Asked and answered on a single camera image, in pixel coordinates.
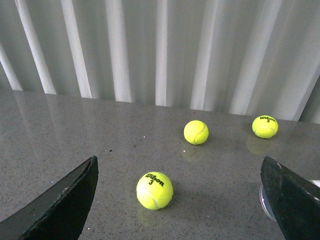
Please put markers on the tennis ball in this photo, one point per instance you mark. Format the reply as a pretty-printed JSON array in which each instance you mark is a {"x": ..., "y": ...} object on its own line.
[
  {"x": 196, "y": 132},
  {"x": 154, "y": 190}
]

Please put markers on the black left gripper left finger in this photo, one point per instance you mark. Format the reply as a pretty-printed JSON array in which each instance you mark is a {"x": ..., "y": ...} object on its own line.
[{"x": 59, "y": 213}]

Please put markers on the tennis ball Wilson far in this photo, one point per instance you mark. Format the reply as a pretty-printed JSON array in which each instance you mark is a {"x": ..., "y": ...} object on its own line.
[{"x": 265, "y": 126}]

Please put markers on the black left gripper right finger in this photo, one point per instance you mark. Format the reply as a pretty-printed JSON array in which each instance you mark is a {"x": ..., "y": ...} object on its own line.
[{"x": 293, "y": 198}]

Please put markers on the tennis ball middle left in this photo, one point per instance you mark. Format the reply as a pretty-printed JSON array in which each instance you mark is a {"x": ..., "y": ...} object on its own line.
[{"x": 196, "y": 132}]

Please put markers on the white Wilson tennis can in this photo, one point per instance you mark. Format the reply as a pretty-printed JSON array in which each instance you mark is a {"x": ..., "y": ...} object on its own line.
[{"x": 264, "y": 201}]

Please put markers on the tennis ball near left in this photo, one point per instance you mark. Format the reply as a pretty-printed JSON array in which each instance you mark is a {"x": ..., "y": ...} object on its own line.
[{"x": 154, "y": 190}]

